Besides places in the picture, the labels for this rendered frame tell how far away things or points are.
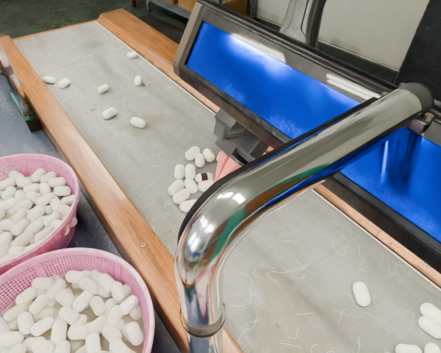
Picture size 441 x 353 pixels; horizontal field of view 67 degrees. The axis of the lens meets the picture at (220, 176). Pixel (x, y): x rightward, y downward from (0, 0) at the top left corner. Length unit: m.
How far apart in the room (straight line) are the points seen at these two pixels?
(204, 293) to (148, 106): 0.77
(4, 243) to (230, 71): 0.50
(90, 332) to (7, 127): 0.68
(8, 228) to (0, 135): 0.41
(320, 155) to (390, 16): 2.49
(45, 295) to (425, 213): 0.51
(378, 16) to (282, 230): 2.20
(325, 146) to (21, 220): 0.60
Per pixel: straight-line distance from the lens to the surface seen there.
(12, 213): 0.74
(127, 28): 1.30
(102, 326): 0.54
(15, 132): 1.05
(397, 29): 2.63
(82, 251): 0.58
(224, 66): 0.32
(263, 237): 0.59
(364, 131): 0.18
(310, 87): 0.26
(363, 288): 0.56
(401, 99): 0.21
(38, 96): 0.98
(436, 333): 0.57
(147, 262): 0.54
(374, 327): 0.56
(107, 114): 0.86
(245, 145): 0.59
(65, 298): 0.57
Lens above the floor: 1.22
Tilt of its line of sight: 45 degrees down
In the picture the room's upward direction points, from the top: straight up
